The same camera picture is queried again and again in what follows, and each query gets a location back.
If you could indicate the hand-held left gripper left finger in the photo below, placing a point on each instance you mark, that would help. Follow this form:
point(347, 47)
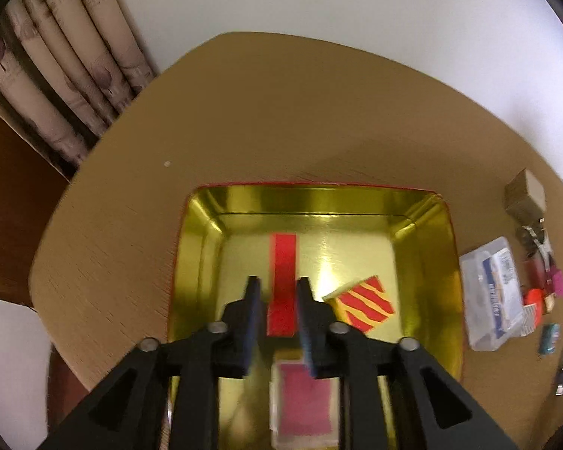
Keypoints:
point(253, 323)

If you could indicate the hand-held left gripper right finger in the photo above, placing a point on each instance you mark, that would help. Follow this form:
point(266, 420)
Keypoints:
point(306, 330)

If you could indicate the long red box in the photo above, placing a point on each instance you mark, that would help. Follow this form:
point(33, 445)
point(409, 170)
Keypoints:
point(284, 267)

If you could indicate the gold tin with red outside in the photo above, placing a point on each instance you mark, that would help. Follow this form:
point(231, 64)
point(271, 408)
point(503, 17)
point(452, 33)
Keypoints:
point(356, 243)

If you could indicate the red lipstick with clear cap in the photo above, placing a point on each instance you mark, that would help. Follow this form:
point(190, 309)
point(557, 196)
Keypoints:
point(535, 272)

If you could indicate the clear plastic floss box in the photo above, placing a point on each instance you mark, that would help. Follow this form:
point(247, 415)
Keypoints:
point(488, 290)

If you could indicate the silver nail clipper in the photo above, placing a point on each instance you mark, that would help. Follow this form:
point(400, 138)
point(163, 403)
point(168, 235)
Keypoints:
point(539, 241)

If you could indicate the small beige cardboard box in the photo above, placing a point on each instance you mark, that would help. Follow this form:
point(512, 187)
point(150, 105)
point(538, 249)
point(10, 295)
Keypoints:
point(525, 192)

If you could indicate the small teal item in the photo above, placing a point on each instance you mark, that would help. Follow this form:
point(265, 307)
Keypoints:
point(549, 337)

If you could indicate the red yellow striped box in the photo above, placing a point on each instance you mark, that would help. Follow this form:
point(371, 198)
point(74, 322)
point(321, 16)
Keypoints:
point(363, 307)

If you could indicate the pink cards in clear case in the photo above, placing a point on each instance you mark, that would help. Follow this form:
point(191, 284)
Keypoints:
point(305, 398)

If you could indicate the orange red box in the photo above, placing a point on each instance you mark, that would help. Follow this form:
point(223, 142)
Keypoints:
point(532, 300)

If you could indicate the small magenta item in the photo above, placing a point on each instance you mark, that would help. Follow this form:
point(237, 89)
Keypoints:
point(558, 283)

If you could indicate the brown wooden cabinet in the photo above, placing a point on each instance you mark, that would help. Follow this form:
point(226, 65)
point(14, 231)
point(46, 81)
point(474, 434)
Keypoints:
point(9, 220)

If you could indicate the beige patterned curtain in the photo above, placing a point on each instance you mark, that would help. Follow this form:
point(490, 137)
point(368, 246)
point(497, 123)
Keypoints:
point(51, 79)

